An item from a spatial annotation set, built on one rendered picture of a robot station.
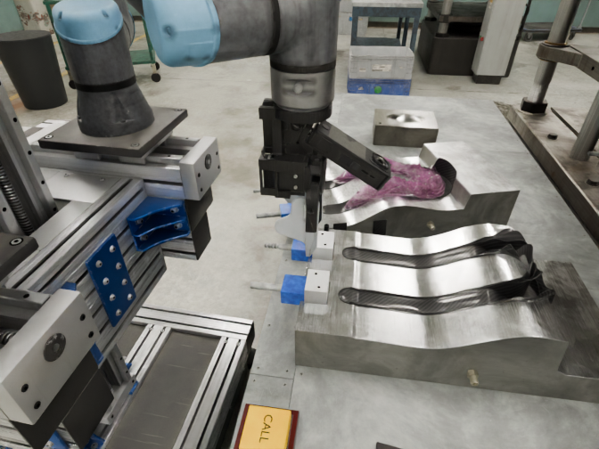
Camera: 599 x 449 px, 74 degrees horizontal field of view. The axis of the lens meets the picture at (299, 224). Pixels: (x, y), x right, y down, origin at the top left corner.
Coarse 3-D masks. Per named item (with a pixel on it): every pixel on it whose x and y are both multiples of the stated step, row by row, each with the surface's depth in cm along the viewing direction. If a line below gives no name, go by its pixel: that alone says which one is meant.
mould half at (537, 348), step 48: (336, 240) 77; (384, 240) 78; (432, 240) 77; (336, 288) 67; (384, 288) 68; (432, 288) 67; (576, 288) 71; (336, 336) 59; (384, 336) 60; (432, 336) 60; (480, 336) 56; (528, 336) 54; (576, 336) 63; (480, 384) 61; (528, 384) 60; (576, 384) 58
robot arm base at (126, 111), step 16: (128, 80) 79; (80, 96) 78; (96, 96) 77; (112, 96) 78; (128, 96) 80; (80, 112) 80; (96, 112) 78; (112, 112) 79; (128, 112) 80; (144, 112) 83; (80, 128) 82; (96, 128) 79; (112, 128) 80; (128, 128) 81
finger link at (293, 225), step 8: (296, 200) 52; (304, 200) 52; (296, 208) 53; (304, 208) 53; (288, 216) 54; (296, 216) 53; (280, 224) 54; (288, 224) 54; (296, 224) 54; (304, 224) 53; (280, 232) 55; (288, 232) 54; (296, 232) 54; (304, 232) 54; (304, 240) 54; (312, 240) 54; (312, 248) 55
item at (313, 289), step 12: (288, 276) 67; (300, 276) 67; (312, 276) 65; (324, 276) 65; (252, 288) 67; (264, 288) 67; (276, 288) 66; (288, 288) 65; (300, 288) 65; (312, 288) 63; (324, 288) 63; (288, 300) 65; (300, 300) 65; (312, 300) 64; (324, 300) 64
